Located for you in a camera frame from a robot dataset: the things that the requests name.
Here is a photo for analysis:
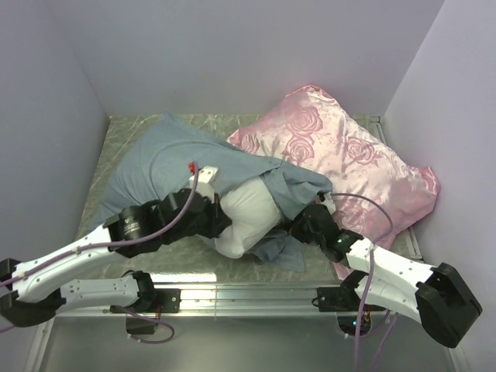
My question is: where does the white pillow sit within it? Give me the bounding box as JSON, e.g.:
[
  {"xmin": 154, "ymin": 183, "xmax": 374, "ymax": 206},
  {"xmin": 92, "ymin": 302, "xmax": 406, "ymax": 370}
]
[{"xmin": 214, "ymin": 177, "xmax": 282, "ymax": 259}]

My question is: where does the green beige patchwork pillowcase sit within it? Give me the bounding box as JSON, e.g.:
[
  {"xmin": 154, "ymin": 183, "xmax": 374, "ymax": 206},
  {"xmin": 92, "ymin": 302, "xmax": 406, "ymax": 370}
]
[{"xmin": 85, "ymin": 114, "xmax": 333, "ymax": 272}]

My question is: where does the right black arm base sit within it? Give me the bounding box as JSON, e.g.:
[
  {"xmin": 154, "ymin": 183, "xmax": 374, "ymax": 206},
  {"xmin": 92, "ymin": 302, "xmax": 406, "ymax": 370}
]
[{"xmin": 315, "ymin": 285, "xmax": 375, "ymax": 338}]

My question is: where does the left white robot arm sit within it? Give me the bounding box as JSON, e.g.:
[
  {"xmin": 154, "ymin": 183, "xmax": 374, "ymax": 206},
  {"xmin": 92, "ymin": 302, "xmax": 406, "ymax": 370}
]
[{"xmin": 1, "ymin": 188, "xmax": 232, "ymax": 328}]

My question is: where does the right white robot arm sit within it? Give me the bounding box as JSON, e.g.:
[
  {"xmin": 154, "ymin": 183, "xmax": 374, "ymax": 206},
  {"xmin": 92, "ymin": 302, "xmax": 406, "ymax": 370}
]
[{"xmin": 288, "ymin": 204, "xmax": 483, "ymax": 349}]

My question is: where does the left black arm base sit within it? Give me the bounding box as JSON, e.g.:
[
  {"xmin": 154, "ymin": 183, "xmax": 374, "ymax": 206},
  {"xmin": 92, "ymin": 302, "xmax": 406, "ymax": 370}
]
[{"xmin": 109, "ymin": 288, "xmax": 181, "ymax": 345}]

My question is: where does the pink rose satin pillow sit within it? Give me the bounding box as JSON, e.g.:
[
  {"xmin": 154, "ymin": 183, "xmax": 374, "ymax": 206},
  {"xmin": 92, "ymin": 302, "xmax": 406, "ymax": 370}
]
[{"xmin": 228, "ymin": 85, "xmax": 440, "ymax": 249}]

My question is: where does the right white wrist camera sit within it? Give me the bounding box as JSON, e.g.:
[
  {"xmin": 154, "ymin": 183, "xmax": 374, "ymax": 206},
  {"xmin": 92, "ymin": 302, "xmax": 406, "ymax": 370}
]
[{"xmin": 315, "ymin": 192, "xmax": 336, "ymax": 215}]

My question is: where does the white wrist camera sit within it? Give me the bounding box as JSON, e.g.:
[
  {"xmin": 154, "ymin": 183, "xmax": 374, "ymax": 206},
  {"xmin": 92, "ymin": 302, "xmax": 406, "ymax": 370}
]
[
  {"xmin": 189, "ymin": 166, "xmax": 219, "ymax": 202},
  {"xmin": 315, "ymin": 192, "xmax": 336, "ymax": 215}
]

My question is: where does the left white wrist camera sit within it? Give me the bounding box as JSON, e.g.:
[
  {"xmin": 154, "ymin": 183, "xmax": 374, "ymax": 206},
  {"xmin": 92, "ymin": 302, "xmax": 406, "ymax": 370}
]
[{"xmin": 189, "ymin": 166, "xmax": 219, "ymax": 202}]

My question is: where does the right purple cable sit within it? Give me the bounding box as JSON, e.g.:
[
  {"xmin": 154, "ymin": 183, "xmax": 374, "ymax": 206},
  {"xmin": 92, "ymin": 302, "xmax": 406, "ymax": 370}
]
[{"xmin": 332, "ymin": 192, "xmax": 394, "ymax": 372}]

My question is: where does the purple cable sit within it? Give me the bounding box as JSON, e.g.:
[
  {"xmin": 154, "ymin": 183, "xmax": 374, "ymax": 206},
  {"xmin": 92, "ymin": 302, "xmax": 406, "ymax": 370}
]
[
  {"xmin": 332, "ymin": 192, "xmax": 394, "ymax": 372},
  {"xmin": 0, "ymin": 164, "xmax": 202, "ymax": 334}
]

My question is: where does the aluminium front rail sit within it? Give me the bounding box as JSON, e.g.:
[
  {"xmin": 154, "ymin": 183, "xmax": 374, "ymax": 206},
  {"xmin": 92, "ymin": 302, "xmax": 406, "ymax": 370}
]
[{"xmin": 55, "ymin": 278, "xmax": 339, "ymax": 317}]

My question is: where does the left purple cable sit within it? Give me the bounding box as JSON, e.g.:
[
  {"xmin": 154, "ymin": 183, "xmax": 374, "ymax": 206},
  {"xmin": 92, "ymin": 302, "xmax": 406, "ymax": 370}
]
[{"xmin": 0, "ymin": 164, "xmax": 202, "ymax": 334}]

